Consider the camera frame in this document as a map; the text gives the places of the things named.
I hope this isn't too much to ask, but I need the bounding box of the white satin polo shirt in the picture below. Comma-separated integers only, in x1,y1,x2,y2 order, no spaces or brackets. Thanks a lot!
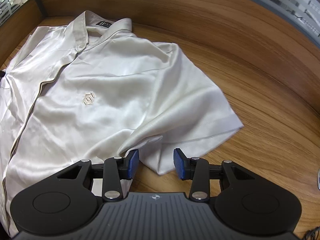
1,11,242,236

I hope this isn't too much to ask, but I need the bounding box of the white tissue pack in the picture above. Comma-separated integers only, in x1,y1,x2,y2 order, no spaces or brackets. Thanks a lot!
317,169,320,190

